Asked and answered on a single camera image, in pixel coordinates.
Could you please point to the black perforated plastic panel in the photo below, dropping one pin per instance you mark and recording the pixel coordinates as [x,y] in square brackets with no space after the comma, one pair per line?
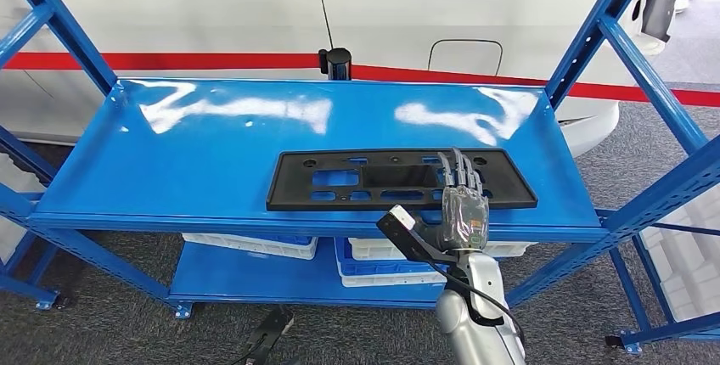
[292,194]

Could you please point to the red barrier belt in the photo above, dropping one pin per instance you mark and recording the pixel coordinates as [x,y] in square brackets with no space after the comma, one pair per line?
[169,61]
[450,77]

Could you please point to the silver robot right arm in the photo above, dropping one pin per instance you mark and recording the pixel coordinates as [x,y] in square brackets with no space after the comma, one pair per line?
[484,317]

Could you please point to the black stanchion post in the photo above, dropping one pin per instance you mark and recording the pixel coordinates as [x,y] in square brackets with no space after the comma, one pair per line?
[337,63]

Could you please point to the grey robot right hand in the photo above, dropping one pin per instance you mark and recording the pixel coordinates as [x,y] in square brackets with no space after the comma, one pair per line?
[464,216]

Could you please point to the white car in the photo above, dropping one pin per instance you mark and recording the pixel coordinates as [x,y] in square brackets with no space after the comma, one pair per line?
[197,19]

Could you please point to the blue plastic crate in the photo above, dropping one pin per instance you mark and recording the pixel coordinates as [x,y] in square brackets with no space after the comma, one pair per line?
[365,267]
[281,240]

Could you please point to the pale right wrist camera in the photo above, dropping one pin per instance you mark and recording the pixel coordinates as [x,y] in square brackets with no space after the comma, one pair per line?
[402,227]

